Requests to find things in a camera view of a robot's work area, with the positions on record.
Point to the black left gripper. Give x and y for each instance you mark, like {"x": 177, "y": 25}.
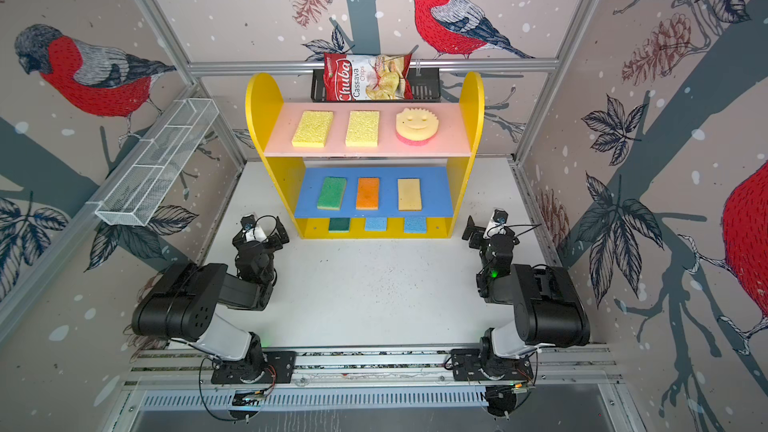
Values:
{"x": 275, "y": 243}

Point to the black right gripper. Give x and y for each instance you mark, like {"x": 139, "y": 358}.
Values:
{"x": 477, "y": 236}

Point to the dark green scrub sponge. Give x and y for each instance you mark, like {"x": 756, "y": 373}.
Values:
{"x": 339, "y": 225}

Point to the light blue sponge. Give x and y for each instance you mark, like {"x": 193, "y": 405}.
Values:
{"x": 415, "y": 225}
{"x": 376, "y": 224}

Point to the light green scrub sponge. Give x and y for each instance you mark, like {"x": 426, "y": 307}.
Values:
{"x": 332, "y": 193}

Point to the pale orange sponge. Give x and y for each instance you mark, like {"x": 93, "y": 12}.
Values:
{"x": 409, "y": 195}

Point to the yellow smiley face sponge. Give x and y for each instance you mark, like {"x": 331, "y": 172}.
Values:
{"x": 416, "y": 126}

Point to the yellow sponge front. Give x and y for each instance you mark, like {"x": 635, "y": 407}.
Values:
{"x": 363, "y": 129}

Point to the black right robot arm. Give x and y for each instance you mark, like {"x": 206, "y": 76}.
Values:
{"x": 546, "y": 309}

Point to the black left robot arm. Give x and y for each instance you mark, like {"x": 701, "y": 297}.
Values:
{"x": 181, "y": 306}

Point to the yellow shelf unit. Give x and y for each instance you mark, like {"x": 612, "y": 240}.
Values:
{"x": 363, "y": 170}

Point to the red cassava chips bag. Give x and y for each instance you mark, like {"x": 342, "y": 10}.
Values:
{"x": 366, "y": 78}

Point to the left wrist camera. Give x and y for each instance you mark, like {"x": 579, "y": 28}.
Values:
{"x": 251, "y": 231}

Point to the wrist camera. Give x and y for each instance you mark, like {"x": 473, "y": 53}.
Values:
{"x": 497, "y": 221}
{"x": 251, "y": 231}

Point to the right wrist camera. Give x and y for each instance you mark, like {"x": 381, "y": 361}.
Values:
{"x": 497, "y": 221}

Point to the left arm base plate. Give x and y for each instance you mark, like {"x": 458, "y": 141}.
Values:
{"x": 267, "y": 368}

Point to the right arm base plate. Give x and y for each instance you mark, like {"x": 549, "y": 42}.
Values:
{"x": 474, "y": 365}

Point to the white mesh wall basket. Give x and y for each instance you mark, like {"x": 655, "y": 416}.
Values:
{"x": 140, "y": 191}

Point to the aluminium front rail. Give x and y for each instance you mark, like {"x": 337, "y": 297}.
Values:
{"x": 416, "y": 365}

